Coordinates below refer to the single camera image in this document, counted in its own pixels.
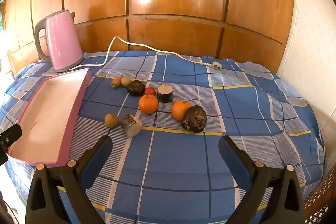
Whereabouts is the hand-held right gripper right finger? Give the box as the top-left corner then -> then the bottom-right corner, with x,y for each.
218,135 -> 306,224

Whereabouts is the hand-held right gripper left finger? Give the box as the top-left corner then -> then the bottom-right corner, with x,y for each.
25,135 -> 114,224

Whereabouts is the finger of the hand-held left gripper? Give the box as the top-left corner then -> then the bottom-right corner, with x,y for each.
0,123 -> 23,165

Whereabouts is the pink shallow tray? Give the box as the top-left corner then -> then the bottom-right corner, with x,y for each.
7,68 -> 92,167

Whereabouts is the large dark brown fruit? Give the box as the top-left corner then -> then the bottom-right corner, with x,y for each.
181,105 -> 208,133

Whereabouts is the orange tangerine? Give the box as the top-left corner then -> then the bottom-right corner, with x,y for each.
171,100 -> 193,122
138,94 -> 159,115

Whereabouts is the dark brown round fruit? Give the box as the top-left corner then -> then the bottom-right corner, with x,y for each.
127,80 -> 146,96

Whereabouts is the dark cylinder with pale top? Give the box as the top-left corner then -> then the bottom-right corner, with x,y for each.
157,85 -> 174,103

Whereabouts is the blue plaid cloth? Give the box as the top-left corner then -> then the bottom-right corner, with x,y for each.
0,50 -> 326,224

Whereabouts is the wicker chair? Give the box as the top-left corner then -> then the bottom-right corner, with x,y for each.
302,161 -> 336,224

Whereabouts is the pink electric kettle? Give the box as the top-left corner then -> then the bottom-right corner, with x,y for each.
34,9 -> 84,73

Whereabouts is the white power cord with plug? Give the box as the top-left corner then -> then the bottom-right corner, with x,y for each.
69,36 -> 223,73

